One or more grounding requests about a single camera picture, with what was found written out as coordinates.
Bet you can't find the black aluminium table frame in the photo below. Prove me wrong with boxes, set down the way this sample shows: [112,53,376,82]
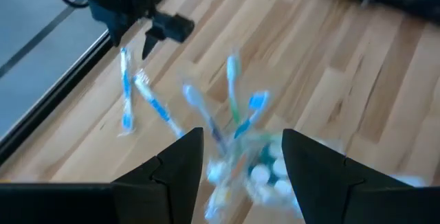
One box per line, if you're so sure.
[0,27,115,166]

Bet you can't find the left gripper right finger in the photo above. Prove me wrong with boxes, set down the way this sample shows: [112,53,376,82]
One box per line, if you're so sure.
[281,128,440,224]

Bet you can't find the clear plastic bag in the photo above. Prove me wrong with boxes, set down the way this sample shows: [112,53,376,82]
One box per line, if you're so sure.
[202,131,344,224]

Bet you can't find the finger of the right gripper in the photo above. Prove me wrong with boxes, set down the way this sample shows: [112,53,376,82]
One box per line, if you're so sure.
[141,33,160,61]

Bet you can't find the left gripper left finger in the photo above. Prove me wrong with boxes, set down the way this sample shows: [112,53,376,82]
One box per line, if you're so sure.
[0,126,205,224]

